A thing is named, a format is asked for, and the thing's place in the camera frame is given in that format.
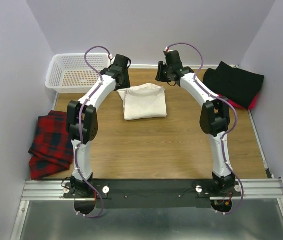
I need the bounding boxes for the red plaid folded shirt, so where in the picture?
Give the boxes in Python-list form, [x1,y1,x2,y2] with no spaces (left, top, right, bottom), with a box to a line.
[28,110,74,180]

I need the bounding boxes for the purple cable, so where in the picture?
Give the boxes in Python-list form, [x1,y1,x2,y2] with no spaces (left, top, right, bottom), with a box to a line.
[73,45,115,220]
[163,42,246,217]

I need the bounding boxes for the black folded shirt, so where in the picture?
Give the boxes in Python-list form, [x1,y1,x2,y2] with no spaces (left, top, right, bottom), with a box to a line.
[203,61,265,95]

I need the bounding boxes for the white perforated plastic basket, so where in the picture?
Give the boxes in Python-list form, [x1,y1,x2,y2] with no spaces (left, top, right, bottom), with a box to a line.
[45,53,111,94]

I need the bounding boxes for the white t shirt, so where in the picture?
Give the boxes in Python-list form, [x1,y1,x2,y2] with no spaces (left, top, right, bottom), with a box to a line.
[117,83,167,121]

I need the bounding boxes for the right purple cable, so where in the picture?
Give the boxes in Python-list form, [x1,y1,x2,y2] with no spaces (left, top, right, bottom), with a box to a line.
[163,42,246,217]

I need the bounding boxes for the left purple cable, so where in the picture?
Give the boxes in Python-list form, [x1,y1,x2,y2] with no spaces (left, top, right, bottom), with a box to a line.
[73,45,115,220]

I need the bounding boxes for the aluminium frame rail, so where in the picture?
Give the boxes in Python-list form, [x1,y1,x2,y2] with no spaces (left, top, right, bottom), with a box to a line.
[21,178,283,201]

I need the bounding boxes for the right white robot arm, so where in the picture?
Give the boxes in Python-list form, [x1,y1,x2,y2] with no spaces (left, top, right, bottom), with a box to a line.
[155,50,236,196]

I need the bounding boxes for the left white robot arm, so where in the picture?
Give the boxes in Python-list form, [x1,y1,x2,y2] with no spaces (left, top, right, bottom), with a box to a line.
[66,54,132,198]

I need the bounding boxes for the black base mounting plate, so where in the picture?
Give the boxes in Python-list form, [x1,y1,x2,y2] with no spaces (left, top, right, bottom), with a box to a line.
[63,177,241,209]

